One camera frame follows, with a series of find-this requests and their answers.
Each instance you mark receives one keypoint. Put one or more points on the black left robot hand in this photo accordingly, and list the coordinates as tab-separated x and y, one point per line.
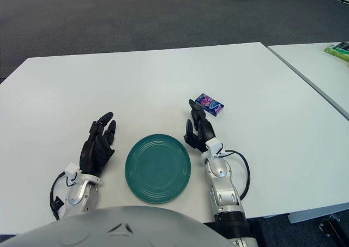
94	151

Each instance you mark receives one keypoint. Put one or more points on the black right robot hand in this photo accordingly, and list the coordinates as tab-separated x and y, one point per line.
204	133

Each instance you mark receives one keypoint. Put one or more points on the purple blue gum box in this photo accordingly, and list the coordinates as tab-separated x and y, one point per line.
210	103

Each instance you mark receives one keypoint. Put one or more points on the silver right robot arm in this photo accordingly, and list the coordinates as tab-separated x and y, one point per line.
225	187

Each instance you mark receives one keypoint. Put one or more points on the teal round plate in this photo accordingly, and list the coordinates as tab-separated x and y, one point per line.
158	170

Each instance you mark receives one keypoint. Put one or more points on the grey robot torso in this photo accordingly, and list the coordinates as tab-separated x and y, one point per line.
109	228

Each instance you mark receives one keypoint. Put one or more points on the green white package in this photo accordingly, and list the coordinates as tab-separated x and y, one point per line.
338	52

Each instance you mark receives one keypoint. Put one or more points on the black table foot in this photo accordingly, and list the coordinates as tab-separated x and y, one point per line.
334	228

